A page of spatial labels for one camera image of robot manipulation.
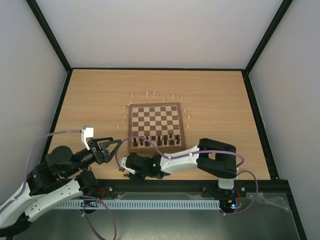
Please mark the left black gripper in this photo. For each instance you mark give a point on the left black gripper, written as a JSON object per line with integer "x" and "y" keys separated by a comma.
{"x": 105, "y": 157}

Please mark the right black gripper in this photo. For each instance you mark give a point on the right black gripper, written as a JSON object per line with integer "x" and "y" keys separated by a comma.
{"x": 131, "y": 162}

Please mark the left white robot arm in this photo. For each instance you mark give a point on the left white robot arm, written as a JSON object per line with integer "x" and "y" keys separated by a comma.
{"x": 63, "y": 175}

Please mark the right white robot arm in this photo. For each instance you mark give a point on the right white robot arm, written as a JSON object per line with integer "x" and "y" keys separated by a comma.
{"x": 211, "y": 156}

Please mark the wooden chess board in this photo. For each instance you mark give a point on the wooden chess board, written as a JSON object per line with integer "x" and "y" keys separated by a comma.
{"x": 156, "y": 119}

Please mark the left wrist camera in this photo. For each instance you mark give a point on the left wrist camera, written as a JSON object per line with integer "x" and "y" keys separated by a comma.
{"x": 87, "y": 133}

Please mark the white slotted cable duct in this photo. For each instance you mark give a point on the white slotted cable duct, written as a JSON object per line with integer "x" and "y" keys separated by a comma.
{"x": 78, "y": 204}

